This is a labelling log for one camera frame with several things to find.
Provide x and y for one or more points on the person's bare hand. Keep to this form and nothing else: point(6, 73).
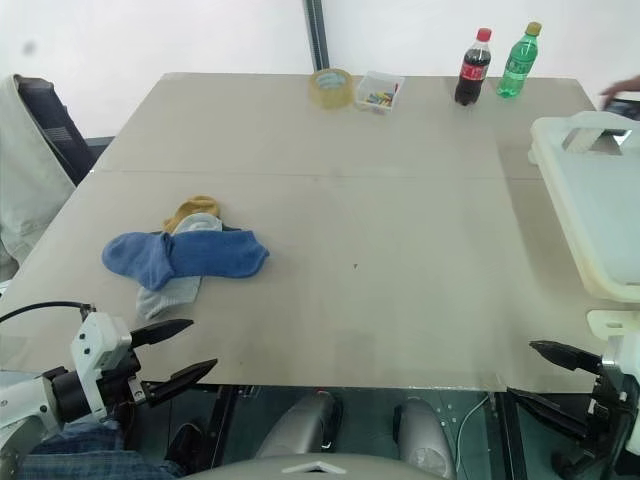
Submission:
point(625, 85)

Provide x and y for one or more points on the clear box of coloured pins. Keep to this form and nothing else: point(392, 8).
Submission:
point(379, 92)

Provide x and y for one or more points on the black office chair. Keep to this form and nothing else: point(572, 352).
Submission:
point(55, 125)

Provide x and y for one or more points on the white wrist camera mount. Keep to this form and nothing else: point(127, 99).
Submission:
point(97, 340)
point(620, 360)

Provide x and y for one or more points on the black shoe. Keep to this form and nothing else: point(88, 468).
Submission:
point(182, 447)

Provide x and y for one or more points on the clear packing tape roll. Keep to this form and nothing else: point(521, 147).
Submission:
point(330, 90)

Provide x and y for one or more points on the white plastic container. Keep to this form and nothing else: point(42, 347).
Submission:
point(590, 200)

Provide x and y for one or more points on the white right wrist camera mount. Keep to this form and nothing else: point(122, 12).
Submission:
point(620, 360)

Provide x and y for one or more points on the blue jeans leg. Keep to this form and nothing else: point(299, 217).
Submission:
point(85, 455)

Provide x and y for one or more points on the black table leg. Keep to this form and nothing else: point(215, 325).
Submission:
point(507, 435)

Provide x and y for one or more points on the black phone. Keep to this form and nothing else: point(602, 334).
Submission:
point(625, 107)

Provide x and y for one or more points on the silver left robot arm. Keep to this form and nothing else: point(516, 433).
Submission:
point(25, 400)

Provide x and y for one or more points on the grey rounded shape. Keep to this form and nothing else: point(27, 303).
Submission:
point(300, 425)
point(422, 435)

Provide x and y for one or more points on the green bottle with yellow cap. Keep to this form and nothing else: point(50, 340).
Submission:
point(517, 62)

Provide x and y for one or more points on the mustard yellow sock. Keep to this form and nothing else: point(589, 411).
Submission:
point(197, 206)

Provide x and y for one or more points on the grey curved body panel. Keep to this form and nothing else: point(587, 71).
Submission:
point(240, 470)

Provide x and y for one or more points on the cola bottle with red cap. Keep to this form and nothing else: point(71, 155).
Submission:
point(472, 70)

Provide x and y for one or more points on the grey metal post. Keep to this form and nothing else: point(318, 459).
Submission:
point(316, 35)

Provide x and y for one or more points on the dark grey sock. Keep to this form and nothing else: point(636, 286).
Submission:
point(233, 229)

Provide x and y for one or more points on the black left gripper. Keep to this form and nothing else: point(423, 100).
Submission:
point(120, 380)

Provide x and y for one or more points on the light grey sock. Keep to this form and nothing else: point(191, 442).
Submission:
point(165, 300)

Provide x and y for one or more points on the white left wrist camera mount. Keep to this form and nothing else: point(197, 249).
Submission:
point(97, 340)

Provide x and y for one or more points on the blue ankle sock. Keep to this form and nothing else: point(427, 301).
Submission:
point(130, 255)
point(220, 252)

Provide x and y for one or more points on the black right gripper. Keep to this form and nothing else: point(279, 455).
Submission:
point(607, 405)

